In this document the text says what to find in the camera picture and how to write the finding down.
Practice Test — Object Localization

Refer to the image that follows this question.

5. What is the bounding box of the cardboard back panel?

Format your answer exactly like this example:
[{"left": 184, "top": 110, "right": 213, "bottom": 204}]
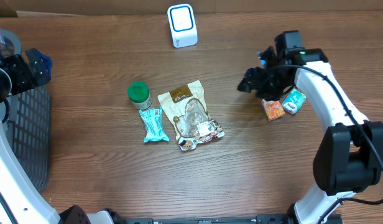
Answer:
[{"left": 0, "top": 0, "right": 383, "bottom": 17}]

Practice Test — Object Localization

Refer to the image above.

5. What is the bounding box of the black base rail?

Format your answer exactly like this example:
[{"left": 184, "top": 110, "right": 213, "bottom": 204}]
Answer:
[{"left": 124, "top": 214, "right": 293, "bottom": 224}]

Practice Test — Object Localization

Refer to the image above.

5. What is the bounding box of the beige snack pouch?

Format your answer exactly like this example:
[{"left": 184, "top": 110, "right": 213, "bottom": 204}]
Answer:
[{"left": 158, "top": 80, "right": 224, "bottom": 151}]

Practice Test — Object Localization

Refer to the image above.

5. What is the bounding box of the orange tissue pack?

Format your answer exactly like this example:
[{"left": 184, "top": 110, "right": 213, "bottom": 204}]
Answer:
[{"left": 261, "top": 99, "right": 285, "bottom": 121}]

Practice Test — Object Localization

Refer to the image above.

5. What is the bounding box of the teal snack packet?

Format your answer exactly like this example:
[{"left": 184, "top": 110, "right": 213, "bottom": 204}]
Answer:
[{"left": 139, "top": 108, "right": 169, "bottom": 143}]

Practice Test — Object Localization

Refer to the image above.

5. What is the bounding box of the green lid container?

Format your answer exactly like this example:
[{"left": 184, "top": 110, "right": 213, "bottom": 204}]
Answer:
[{"left": 127, "top": 82, "right": 152, "bottom": 110}]

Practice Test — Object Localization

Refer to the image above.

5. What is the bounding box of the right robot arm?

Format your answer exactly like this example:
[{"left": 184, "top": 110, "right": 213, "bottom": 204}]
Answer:
[{"left": 238, "top": 30, "right": 383, "bottom": 224}]

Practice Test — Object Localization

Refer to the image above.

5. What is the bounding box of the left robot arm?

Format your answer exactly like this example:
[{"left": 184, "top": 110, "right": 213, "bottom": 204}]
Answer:
[{"left": 0, "top": 29, "right": 117, "bottom": 224}]

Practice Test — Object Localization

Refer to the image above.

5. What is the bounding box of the teal tissue pack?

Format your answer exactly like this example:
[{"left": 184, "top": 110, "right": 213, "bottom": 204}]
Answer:
[{"left": 282, "top": 88, "right": 306, "bottom": 114}]

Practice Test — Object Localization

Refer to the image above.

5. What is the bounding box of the grey plastic basket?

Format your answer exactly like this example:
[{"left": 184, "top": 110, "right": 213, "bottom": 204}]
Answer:
[{"left": 0, "top": 29, "right": 52, "bottom": 191}]

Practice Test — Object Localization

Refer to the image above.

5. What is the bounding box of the white barcode scanner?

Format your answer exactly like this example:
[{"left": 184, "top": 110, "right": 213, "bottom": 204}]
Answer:
[{"left": 167, "top": 4, "right": 198, "bottom": 49}]

